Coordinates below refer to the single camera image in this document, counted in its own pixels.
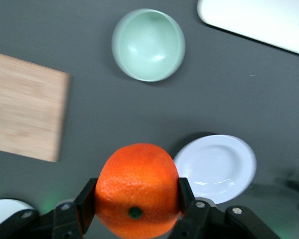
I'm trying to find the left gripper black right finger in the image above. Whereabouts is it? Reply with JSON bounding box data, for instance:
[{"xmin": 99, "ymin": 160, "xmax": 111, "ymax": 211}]
[{"xmin": 168, "ymin": 177, "xmax": 211, "ymax": 239}]

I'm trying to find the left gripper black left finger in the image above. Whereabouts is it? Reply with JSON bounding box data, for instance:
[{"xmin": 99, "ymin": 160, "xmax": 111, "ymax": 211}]
[{"xmin": 52, "ymin": 178, "xmax": 100, "ymax": 239}]

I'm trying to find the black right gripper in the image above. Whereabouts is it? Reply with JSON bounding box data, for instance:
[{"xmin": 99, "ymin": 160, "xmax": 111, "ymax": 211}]
[{"xmin": 274, "ymin": 169, "xmax": 299, "ymax": 212}]

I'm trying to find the white round plate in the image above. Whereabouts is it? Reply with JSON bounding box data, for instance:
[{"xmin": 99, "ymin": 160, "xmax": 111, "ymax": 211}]
[{"xmin": 173, "ymin": 134, "xmax": 257, "ymax": 205}]

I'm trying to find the orange fruit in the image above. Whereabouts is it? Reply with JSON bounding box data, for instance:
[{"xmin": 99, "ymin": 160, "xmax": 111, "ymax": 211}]
[{"xmin": 94, "ymin": 142, "xmax": 180, "ymax": 239}]

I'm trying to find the dark grey table cover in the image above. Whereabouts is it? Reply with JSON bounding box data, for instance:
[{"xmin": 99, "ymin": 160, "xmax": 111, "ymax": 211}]
[{"xmin": 0, "ymin": 0, "xmax": 299, "ymax": 239}]

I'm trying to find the wooden cutting board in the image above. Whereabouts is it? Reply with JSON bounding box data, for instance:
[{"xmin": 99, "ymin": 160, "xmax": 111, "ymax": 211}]
[{"xmin": 0, "ymin": 50, "xmax": 72, "ymax": 163}]

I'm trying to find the pale green bowl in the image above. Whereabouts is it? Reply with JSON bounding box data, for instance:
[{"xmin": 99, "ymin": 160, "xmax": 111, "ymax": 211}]
[{"xmin": 111, "ymin": 8, "xmax": 186, "ymax": 82}]

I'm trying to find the cream tray with bear print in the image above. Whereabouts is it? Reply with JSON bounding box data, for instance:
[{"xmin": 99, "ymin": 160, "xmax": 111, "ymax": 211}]
[{"xmin": 196, "ymin": 0, "xmax": 299, "ymax": 58}]

